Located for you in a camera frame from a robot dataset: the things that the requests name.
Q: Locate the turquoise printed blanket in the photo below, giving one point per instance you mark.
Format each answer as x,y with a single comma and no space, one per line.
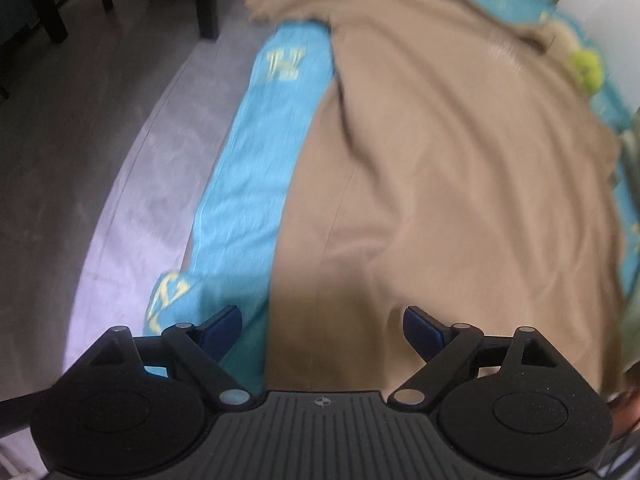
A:
260,160

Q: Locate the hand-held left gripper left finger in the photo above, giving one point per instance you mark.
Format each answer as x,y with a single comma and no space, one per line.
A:
221,329

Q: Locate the green plush toy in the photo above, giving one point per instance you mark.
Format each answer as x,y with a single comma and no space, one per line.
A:
586,67

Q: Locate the tan garment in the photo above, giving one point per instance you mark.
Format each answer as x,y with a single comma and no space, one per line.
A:
450,185

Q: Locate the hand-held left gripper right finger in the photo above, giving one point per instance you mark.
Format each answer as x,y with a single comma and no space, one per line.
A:
423,330

